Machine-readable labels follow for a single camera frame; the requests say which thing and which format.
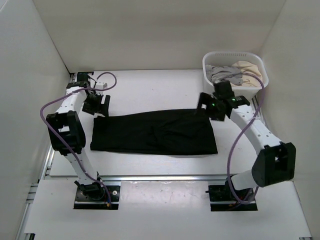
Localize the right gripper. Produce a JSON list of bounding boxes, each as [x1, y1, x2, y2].
[[193, 92, 225, 122]]

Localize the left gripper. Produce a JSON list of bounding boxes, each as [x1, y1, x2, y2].
[[82, 92, 111, 118]]

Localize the black trousers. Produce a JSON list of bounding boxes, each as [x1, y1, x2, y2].
[[90, 109, 218, 156]]

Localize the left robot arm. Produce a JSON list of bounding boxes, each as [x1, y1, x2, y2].
[[41, 71, 111, 204]]

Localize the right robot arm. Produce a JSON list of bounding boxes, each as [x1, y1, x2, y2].
[[197, 81, 296, 200]]

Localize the grey garment in basket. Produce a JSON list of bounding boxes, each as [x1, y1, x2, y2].
[[205, 65, 242, 84]]

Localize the small dark label sticker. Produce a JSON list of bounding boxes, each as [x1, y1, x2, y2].
[[77, 71, 94, 76]]

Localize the white plastic laundry basket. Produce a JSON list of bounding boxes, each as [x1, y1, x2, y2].
[[202, 51, 269, 100]]

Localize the beige garment in basket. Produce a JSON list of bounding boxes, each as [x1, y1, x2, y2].
[[231, 60, 263, 87]]

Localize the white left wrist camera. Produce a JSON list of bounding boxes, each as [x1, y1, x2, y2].
[[95, 81, 108, 91]]

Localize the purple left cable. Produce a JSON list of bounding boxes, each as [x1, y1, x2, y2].
[[40, 71, 118, 207]]

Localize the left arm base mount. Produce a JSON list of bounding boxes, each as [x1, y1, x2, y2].
[[73, 181, 121, 210]]

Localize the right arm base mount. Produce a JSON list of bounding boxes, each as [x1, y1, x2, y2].
[[206, 184, 258, 212]]

